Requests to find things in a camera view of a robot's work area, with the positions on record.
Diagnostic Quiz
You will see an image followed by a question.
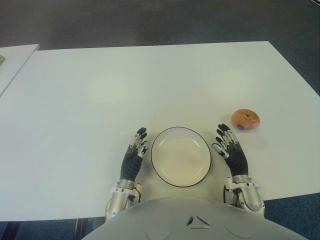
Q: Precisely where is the grey robot torso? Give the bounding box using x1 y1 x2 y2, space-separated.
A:
81 196 312 240

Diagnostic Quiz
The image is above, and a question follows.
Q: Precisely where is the red yellow apple with sticker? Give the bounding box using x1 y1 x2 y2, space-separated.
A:
230 108 261 131

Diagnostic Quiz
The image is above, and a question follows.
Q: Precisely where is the white side table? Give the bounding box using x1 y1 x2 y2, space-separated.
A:
0 44 41 97

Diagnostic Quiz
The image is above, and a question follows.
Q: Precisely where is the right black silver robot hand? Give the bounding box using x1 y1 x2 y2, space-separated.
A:
211 122 251 178

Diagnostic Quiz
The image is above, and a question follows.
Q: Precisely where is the white plate with black rim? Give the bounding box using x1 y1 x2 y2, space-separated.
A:
150 126 213 188

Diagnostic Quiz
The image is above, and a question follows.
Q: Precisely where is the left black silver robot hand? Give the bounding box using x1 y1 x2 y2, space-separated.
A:
119 126 149 181

